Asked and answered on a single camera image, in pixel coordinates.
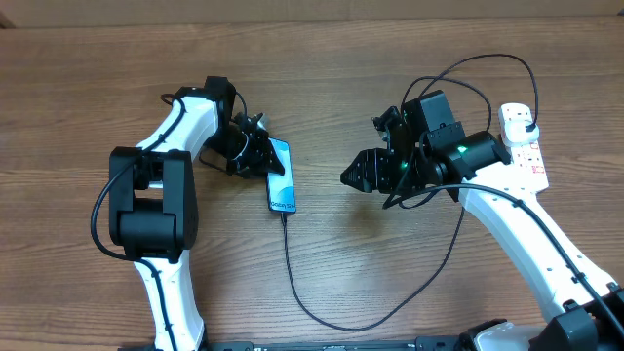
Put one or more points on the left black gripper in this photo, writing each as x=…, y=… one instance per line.
x=258, y=159

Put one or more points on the white charger plug adapter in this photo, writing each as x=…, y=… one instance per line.
x=516, y=133

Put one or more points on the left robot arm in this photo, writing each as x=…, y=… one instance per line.
x=153, y=207

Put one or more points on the cardboard backdrop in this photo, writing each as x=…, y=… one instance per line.
x=92, y=13

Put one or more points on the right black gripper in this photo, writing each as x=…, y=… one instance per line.
x=375, y=174

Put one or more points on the blue Galaxy smartphone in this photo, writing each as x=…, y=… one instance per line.
x=280, y=190

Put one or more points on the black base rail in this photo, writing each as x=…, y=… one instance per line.
x=336, y=345

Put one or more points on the white power strip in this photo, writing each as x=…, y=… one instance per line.
x=527, y=157

